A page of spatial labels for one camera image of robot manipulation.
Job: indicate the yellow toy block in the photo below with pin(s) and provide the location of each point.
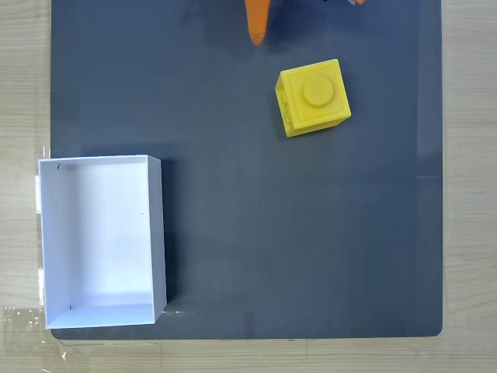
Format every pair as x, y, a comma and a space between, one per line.
316, 97

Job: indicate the white open cardboard box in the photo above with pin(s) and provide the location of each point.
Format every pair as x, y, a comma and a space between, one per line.
101, 241

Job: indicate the dark grey table mat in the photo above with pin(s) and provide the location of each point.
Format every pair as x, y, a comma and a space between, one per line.
291, 217

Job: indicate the white tape strip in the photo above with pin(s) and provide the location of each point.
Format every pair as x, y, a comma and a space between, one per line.
37, 194
40, 285

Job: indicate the clear adhesive tape piece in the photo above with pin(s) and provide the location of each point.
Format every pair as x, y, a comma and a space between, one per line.
21, 320

